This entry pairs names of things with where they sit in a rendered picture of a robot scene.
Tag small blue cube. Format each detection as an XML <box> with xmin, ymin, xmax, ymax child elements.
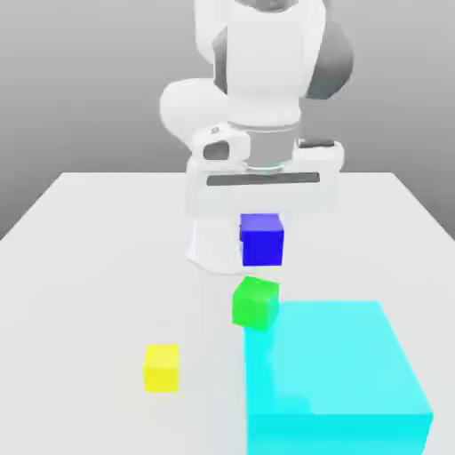
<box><xmin>239</xmin><ymin>212</ymin><xmax>285</xmax><ymax>267</ymax></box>

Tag large cyan box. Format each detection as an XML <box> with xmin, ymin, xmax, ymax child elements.
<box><xmin>243</xmin><ymin>300</ymin><xmax>435</xmax><ymax>455</ymax></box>

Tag small yellow cube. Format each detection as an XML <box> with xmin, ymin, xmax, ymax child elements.
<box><xmin>142</xmin><ymin>344</ymin><xmax>180</xmax><ymax>395</ymax></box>

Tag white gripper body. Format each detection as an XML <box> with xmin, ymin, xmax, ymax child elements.
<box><xmin>184</xmin><ymin>166</ymin><xmax>339</xmax><ymax>216</ymax></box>

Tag small green cube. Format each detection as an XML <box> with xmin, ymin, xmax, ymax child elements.
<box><xmin>231</xmin><ymin>275</ymin><xmax>281</xmax><ymax>333</ymax></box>

